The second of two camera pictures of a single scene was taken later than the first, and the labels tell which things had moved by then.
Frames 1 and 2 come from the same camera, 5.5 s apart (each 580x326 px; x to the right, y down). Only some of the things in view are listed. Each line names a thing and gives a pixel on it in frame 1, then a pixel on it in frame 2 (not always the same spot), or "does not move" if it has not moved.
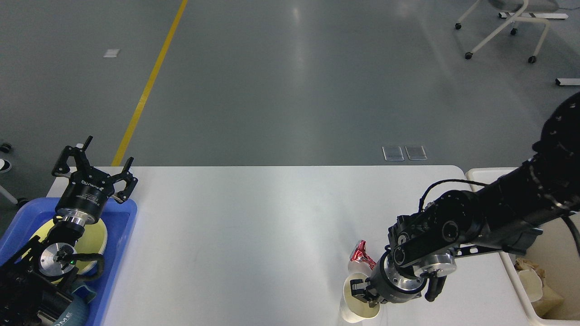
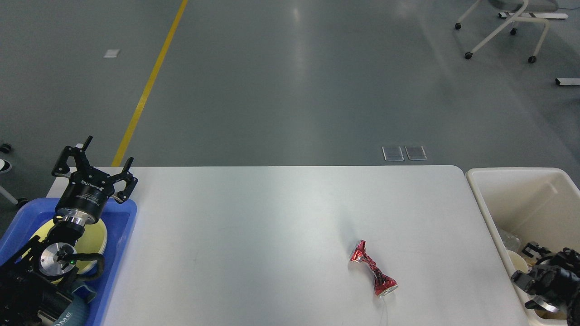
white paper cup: (352, 309) → (517, 262)
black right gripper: (386, 284) → (556, 277)
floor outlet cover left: (393, 153) does not move
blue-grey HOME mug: (74, 314) does not move
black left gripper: (86, 192) does not move
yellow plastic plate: (94, 240) does not move
